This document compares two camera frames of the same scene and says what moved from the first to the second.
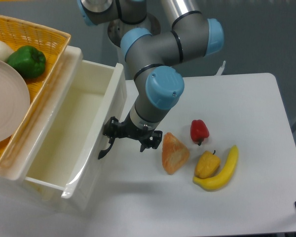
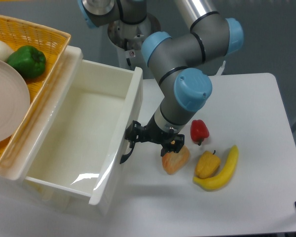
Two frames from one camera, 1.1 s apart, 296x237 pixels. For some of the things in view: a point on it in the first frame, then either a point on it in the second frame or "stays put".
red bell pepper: x=199 y=131 stays put
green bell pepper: x=28 y=60 stays put
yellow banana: x=222 y=177 stays put
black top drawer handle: x=103 y=152 -> x=131 y=144
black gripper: x=126 y=129 -> x=152 y=133
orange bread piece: x=174 y=154 stays put
